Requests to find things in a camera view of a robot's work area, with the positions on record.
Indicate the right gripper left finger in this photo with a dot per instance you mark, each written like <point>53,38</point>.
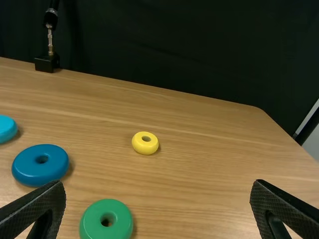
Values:
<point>23,211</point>

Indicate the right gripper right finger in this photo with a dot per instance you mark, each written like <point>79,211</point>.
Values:
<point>286,206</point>

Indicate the black clamp stand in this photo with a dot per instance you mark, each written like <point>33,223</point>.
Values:
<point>47,63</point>

